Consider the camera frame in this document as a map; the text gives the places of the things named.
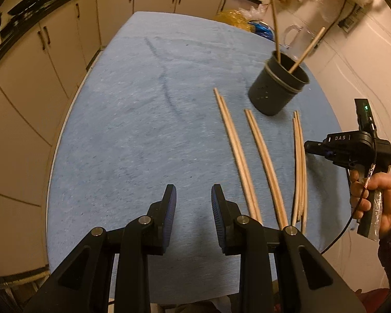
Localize glass mug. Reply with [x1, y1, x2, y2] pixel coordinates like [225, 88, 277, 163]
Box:
[283, 24, 315, 50]

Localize beige kitchen cabinets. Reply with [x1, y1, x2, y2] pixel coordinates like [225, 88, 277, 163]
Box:
[0, 0, 264, 281]

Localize blue plastic bag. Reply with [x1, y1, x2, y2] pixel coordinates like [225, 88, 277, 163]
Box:
[248, 20, 275, 39]

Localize white plastic bag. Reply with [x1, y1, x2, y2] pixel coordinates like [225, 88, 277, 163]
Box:
[244, 3, 272, 20]

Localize red clothing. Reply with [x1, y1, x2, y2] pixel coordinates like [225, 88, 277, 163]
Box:
[355, 287, 391, 313]

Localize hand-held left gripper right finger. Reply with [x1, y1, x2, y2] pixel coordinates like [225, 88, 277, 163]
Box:
[210, 183, 367, 313]

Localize black utensil holder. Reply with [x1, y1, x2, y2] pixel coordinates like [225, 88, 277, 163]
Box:
[248, 50, 310, 116]

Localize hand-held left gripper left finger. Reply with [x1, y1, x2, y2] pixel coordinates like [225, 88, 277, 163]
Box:
[23, 184, 178, 313]

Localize wall socket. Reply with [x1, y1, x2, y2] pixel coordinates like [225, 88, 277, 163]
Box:
[338, 5, 362, 34]

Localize yellow plastic bag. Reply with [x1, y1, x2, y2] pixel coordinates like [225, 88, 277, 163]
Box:
[214, 9, 255, 31]

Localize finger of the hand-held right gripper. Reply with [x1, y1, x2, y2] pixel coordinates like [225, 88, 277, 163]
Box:
[304, 140, 334, 162]

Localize black kitchen countertop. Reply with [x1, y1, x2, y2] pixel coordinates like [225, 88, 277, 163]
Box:
[0, 0, 264, 79]

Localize blue tablecloth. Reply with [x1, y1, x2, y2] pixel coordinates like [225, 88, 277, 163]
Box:
[46, 11, 344, 304]

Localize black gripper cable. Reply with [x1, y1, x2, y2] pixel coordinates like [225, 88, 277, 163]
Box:
[319, 166, 375, 255]

